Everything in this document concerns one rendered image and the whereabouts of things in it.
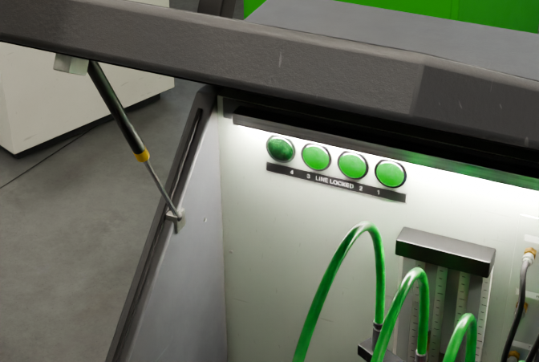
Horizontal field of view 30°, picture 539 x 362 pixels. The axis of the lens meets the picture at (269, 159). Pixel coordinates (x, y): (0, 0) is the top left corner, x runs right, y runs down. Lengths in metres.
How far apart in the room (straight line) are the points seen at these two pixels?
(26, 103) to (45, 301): 0.98
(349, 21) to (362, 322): 0.50
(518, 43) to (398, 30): 0.19
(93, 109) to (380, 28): 2.81
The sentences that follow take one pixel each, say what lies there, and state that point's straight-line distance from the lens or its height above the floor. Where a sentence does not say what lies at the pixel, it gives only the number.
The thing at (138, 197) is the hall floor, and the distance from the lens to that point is 3.99.
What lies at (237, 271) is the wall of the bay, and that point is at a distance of 1.76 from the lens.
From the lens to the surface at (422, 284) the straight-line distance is 1.41.
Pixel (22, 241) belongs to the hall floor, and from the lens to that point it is 3.83.
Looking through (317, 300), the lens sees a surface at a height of 1.40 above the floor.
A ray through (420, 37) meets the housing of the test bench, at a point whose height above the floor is 1.50.
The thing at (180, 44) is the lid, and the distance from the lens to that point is 0.57.
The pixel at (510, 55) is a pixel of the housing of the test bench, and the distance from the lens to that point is 1.63.
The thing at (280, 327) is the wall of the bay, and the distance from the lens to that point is 1.79.
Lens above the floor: 2.19
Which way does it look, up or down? 32 degrees down
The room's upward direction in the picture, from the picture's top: 1 degrees counter-clockwise
